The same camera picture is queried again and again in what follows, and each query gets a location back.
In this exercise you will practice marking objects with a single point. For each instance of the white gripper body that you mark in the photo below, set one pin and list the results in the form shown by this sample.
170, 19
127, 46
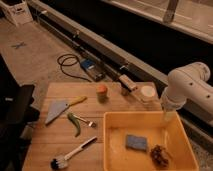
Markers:
168, 116

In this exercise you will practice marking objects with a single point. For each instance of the green pepper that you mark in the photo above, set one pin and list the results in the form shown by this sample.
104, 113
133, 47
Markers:
75, 122

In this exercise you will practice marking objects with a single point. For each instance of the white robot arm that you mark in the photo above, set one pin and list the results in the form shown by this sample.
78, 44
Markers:
188, 82

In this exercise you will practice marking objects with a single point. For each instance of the white paper cup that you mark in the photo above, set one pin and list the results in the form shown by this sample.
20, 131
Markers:
148, 93

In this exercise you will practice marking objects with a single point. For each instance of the blue sponge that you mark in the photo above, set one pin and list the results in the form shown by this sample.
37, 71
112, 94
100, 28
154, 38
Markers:
136, 142

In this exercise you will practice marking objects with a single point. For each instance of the brown scrubber clump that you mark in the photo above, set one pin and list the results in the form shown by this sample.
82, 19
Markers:
160, 156

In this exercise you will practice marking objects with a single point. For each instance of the wooden block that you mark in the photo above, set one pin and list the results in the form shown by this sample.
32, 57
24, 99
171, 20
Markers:
128, 82

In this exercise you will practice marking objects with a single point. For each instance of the spice jar orange lid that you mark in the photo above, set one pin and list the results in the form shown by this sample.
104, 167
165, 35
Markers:
101, 92

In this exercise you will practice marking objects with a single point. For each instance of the small metal fork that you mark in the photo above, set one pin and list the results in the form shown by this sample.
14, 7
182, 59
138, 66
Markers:
89, 123

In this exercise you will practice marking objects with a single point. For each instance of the blue power box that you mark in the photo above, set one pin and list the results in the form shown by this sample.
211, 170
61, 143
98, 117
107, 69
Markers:
92, 69

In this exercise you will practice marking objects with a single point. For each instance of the white dish brush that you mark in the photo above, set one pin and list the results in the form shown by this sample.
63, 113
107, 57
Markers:
61, 161

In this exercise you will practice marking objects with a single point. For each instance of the black chair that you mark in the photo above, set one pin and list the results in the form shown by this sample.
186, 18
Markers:
15, 112

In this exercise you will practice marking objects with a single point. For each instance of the white storage box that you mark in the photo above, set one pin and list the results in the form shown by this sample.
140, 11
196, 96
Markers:
17, 14

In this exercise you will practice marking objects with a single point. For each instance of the metal rail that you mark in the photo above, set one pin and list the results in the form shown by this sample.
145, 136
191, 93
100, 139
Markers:
132, 44

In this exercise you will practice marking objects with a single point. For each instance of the scraper with yellow handle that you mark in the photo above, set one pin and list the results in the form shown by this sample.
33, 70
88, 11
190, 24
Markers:
57, 107

